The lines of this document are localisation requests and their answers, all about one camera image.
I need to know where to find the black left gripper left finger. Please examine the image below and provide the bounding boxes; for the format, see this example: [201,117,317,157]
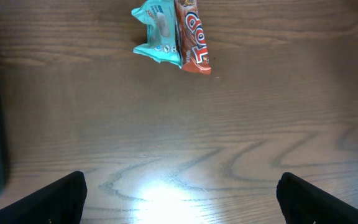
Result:
[0,171,87,224]

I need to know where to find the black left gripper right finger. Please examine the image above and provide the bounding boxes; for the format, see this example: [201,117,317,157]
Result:
[276,172,358,224]

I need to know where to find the red orange snack bar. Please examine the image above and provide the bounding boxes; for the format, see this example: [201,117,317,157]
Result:
[174,0,211,75]

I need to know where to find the teal snack wrapper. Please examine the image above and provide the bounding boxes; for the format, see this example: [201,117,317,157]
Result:
[131,0,181,67]

